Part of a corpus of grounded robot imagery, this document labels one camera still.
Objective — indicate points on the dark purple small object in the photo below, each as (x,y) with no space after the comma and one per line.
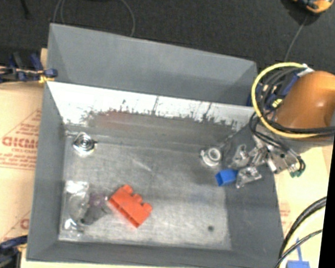
(94,209)

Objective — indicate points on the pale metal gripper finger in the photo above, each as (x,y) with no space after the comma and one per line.
(241,157)
(247,176)

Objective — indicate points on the brown cardboard board red print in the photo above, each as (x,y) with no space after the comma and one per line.
(3,170)

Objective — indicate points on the blue block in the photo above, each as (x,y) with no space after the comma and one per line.
(226,177)

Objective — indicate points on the orange-red toy brick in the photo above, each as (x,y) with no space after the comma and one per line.
(130,206)

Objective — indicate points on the clear plastic bag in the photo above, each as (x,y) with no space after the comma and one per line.
(74,204)

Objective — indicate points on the grey metal bin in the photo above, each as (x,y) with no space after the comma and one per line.
(151,165)

